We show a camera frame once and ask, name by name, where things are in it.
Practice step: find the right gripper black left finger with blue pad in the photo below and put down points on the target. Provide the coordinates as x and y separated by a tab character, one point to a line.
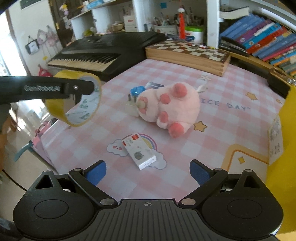
87	181

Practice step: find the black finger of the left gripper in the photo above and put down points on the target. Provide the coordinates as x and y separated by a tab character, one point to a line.
78	87

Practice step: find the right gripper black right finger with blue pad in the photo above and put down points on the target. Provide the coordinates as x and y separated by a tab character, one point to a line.
209	180

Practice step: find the yellow tape roll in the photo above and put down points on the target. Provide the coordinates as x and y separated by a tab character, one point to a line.
78	108

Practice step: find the small white red box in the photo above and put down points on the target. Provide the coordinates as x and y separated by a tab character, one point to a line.
139	151

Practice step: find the pink plush pig toy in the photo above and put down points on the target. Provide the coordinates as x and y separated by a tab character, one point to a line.
174	107

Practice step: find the pink hanging bag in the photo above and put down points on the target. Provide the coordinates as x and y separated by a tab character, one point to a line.
44	72

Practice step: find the black electronic keyboard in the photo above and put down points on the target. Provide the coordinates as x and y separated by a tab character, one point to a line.
108	55

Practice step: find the pink checkered table mat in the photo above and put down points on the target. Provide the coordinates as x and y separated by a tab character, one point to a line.
231	132

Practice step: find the blue crumpled wrapper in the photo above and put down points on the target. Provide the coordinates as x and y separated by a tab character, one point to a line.
136	91

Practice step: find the yellow cardboard box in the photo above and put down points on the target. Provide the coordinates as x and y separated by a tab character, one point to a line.
280	177

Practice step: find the white blue card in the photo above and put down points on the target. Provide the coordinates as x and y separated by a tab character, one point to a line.
153	85

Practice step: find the wooden chess board box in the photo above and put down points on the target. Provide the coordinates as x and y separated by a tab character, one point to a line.
200	57

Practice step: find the white green lidded jar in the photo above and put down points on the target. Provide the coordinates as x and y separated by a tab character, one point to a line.
194	34

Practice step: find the red tassel ornament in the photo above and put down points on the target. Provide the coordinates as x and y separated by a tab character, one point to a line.
181	12

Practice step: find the row of colourful books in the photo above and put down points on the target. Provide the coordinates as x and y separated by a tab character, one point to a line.
262	38

